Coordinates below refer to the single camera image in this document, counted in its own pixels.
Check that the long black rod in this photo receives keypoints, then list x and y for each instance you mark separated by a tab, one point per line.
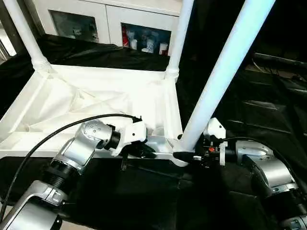
278	60

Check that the white plastic table leg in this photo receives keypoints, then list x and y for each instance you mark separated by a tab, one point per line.
24	36
227	72
180	36

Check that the grey curtain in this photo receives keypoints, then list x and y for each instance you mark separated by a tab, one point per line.
4	28

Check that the white display cabinet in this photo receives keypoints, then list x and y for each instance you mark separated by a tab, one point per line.
108	14

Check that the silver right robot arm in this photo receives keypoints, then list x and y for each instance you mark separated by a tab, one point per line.
263	163

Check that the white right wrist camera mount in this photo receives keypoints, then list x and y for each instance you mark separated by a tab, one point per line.
216	127

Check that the dark tall cabinet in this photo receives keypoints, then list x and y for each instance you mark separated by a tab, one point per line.
275	24

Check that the black mat cloth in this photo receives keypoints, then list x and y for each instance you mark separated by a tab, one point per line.
148	191

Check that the white plastic table top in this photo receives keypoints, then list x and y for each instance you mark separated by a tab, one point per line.
72	100

